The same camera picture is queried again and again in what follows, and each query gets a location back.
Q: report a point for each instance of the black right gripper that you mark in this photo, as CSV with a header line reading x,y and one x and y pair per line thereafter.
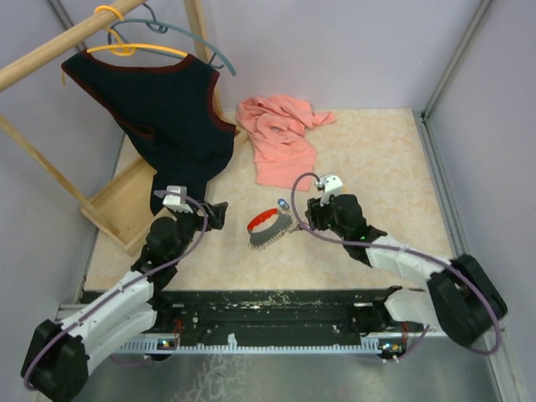
x,y
316,213

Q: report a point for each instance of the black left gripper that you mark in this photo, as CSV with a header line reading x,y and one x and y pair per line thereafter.
x,y
217,214

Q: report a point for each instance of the blue key tag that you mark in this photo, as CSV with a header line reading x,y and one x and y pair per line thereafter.
x,y
283,204

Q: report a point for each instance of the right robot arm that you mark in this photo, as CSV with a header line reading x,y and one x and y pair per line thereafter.
x,y
456,296

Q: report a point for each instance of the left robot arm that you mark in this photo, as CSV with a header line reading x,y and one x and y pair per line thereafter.
x,y
62,355

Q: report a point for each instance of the wooden clothes rack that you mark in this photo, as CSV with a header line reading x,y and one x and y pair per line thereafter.
x,y
58,147

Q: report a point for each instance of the pink cloth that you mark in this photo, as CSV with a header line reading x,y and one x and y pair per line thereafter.
x,y
276,128

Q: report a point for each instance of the dark navy vest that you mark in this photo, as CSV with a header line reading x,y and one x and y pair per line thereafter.
x,y
168,114

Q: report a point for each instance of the yellow clothes hanger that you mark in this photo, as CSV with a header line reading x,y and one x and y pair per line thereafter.
x,y
121,48

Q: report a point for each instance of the grey-blue clothes hanger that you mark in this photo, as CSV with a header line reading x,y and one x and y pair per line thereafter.
x,y
196,31

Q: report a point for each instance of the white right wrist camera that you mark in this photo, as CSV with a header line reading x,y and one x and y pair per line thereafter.
x,y
330,185

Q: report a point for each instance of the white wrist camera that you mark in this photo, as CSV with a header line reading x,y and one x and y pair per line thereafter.
x,y
174,199
330,185

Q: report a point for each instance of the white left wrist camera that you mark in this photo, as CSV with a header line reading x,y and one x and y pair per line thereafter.
x,y
174,199

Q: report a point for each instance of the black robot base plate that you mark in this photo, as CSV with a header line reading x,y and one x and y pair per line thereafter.
x,y
277,318

